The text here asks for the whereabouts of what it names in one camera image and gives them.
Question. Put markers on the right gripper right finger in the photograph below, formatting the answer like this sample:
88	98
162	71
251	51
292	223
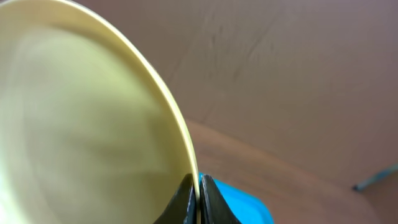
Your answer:
213	206

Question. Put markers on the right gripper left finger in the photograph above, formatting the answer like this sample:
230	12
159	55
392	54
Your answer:
182	208

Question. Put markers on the yellow-green plate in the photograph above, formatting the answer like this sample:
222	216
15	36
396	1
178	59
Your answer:
90	133

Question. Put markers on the teal plastic tray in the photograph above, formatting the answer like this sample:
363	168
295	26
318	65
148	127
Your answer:
246	208

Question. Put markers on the blue-grey bar on floor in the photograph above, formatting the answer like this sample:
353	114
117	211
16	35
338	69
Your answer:
375	178

